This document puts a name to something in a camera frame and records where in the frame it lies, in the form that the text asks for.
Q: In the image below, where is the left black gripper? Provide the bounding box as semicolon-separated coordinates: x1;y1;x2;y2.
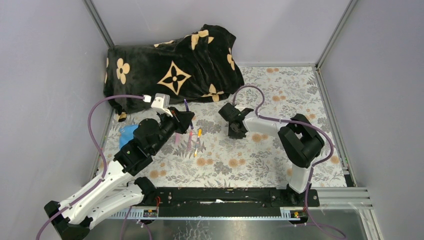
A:
150;107;195;155

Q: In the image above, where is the dark purple pen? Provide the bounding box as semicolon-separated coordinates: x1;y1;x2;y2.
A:
184;98;194;131

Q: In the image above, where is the pink highlighter pen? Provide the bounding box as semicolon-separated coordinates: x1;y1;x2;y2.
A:
174;133;181;145

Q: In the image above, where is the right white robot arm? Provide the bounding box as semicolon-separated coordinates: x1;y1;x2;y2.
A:
218;103;325;206

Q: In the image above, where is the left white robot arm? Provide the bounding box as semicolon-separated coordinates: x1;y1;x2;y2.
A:
44;107;195;240

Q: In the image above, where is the black floral plush blanket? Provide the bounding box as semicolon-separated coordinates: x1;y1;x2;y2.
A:
103;24;245;115

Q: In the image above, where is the blue cartoon cloth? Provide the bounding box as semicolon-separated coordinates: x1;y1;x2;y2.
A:
119;124;138;149

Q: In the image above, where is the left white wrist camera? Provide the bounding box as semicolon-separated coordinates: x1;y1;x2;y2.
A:
143;93;173;117

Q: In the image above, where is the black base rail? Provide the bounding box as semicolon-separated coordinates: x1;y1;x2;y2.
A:
132;177;321;220

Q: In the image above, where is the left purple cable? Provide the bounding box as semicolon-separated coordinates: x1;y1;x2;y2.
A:
35;94;152;240

